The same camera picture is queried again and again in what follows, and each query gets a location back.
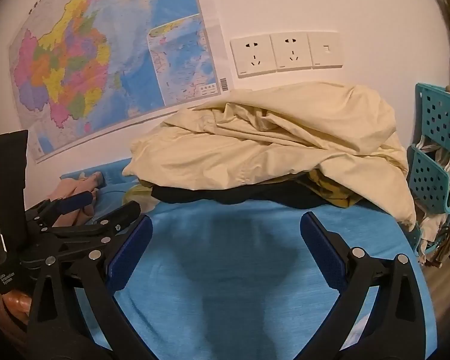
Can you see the white wall socket left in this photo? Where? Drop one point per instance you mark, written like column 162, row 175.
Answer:
column 253, row 55

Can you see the blue bed sheet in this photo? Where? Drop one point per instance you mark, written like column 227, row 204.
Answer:
column 226, row 282

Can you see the cream yellow large garment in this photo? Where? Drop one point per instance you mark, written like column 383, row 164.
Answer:
column 347, row 132

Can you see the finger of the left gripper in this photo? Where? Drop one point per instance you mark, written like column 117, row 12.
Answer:
column 111, row 223

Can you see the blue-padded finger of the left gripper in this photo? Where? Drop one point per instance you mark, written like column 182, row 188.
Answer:
column 75, row 202

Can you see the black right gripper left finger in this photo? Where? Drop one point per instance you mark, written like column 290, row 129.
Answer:
column 74, row 312

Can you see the white wall socket middle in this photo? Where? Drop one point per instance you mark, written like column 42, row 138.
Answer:
column 291, row 51

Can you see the teal perforated basket upper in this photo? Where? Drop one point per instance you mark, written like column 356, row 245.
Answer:
column 435, row 115

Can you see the teal perforated basket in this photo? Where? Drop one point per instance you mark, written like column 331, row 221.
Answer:
column 435, row 115
column 429, row 183

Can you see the teal perforated basket lower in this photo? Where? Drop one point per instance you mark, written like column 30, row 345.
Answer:
column 429, row 183

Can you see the colourful wall map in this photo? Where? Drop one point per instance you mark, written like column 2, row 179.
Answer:
column 83, row 68

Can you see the mustard yellow garment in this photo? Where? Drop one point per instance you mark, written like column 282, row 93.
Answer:
column 331, row 191

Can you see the light green garment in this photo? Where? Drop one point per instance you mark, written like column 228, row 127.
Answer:
column 143, row 196

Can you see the white wall socket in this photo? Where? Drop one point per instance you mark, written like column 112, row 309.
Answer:
column 291, row 51
column 253, row 55

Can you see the person's left hand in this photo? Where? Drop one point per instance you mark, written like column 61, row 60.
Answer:
column 15, row 308

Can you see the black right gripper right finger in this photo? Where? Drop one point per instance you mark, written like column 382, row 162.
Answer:
column 395, row 327

